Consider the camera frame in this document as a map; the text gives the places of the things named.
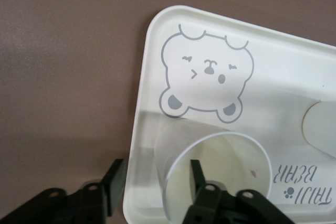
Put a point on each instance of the white paper cup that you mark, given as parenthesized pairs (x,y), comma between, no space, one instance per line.
(323,124)
(236,155)

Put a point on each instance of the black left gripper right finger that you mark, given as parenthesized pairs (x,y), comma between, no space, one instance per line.
(218,208)

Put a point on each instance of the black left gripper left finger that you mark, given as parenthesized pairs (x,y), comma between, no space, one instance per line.
(78,203)

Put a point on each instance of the white bear print tray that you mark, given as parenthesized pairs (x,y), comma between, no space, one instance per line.
(275,77)

